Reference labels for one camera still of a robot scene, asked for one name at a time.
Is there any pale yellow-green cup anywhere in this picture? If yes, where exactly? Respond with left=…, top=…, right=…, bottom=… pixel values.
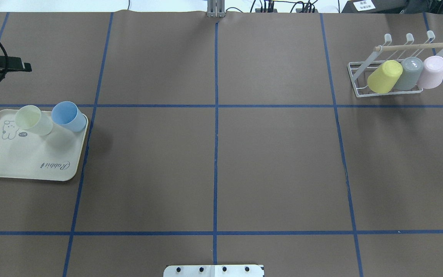
left=15, top=105, right=54, bottom=136

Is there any bright yellow cup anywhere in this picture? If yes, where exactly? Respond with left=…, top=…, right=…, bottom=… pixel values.
left=367, top=61, right=403, bottom=93

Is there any grey cup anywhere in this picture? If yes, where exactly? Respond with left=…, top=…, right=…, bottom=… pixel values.
left=393, top=57, right=424, bottom=91

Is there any pink cup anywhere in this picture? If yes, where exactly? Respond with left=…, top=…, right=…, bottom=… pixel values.
left=417, top=55, right=443, bottom=89

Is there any light blue cup rear right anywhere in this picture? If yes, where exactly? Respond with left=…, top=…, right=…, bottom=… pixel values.
left=51, top=101, right=87, bottom=133

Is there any cream plastic tray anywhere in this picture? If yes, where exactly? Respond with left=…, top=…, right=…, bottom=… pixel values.
left=0, top=109, right=87, bottom=181

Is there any aluminium frame post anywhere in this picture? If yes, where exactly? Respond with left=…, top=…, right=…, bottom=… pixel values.
left=207, top=0, right=226, bottom=18

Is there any white pedestal column base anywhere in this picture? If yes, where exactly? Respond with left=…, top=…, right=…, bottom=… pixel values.
left=163, top=264, right=265, bottom=277

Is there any white wire cup rack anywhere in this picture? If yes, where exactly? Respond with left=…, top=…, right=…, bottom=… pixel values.
left=347, top=30, right=443, bottom=98

